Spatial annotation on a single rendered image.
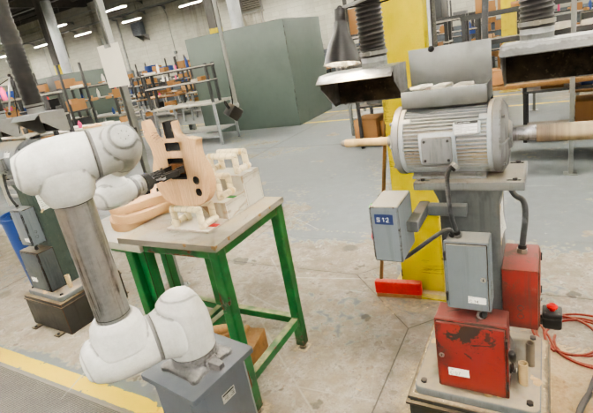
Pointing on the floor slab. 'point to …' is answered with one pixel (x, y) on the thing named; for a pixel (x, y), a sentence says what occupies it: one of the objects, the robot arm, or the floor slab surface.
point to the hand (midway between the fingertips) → (176, 168)
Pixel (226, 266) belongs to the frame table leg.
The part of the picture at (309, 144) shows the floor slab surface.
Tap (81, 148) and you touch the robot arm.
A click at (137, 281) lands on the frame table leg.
